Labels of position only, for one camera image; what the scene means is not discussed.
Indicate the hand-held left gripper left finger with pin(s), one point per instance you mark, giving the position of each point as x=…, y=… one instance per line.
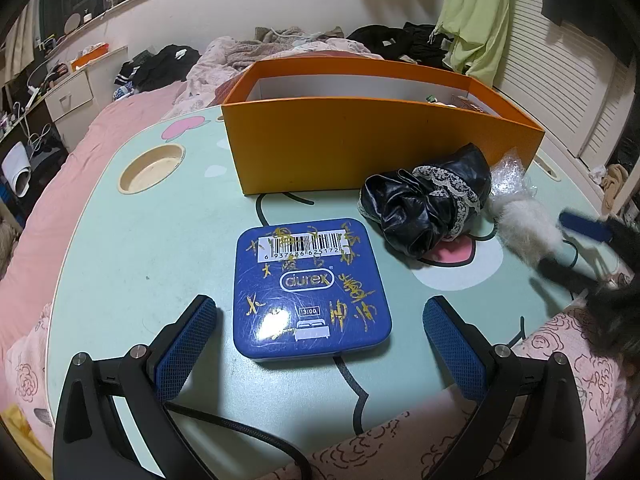
x=187, y=345

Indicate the clear plastic bag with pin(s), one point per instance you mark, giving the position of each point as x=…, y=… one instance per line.
x=507, y=175

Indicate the white slipper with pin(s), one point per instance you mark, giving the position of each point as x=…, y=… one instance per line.
x=15, y=175

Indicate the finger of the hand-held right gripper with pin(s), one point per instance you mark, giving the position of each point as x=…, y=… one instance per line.
x=565, y=270
x=585, y=227

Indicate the yellow cloth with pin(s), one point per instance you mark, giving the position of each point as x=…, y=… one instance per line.
x=20, y=435

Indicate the round mirror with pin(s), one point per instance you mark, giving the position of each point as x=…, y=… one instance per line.
x=72, y=23

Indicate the orange cardboard box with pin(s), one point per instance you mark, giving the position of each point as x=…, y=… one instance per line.
x=350, y=145

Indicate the white louvered doors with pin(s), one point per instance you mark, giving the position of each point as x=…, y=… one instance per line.
x=565, y=105

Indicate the pink bed sheet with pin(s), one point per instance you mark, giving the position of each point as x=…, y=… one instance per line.
x=60, y=200

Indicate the pink floral blanket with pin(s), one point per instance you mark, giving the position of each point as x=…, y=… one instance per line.
x=575, y=340

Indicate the dark hanging cloth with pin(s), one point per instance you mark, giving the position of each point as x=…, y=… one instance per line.
x=590, y=0

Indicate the orange tissue box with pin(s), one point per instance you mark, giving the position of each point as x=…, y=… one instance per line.
x=87, y=60

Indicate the black clothes pile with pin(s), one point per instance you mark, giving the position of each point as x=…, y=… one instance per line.
x=160, y=65
x=395, y=37

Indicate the green hanging cloth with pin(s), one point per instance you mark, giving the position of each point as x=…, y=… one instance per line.
x=475, y=10

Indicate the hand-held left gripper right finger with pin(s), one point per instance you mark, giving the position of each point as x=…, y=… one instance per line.
x=452, y=345

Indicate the brown white furry tail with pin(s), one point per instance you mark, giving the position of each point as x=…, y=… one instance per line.
x=525, y=232

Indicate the beige cloth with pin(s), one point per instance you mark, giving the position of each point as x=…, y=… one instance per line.
x=616, y=185

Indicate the beige knit blanket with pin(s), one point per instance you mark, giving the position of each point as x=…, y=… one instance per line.
x=285, y=35

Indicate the pink fluffy blanket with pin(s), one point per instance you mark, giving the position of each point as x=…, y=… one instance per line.
x=220, y=60

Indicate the white drawer cabinet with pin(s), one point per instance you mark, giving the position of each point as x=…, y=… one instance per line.
x=70, y=95

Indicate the black leather lace garment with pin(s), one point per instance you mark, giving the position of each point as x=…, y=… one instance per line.
x=420, y=210

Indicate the blue tin box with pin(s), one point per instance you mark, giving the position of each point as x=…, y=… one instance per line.
x=310, y=290

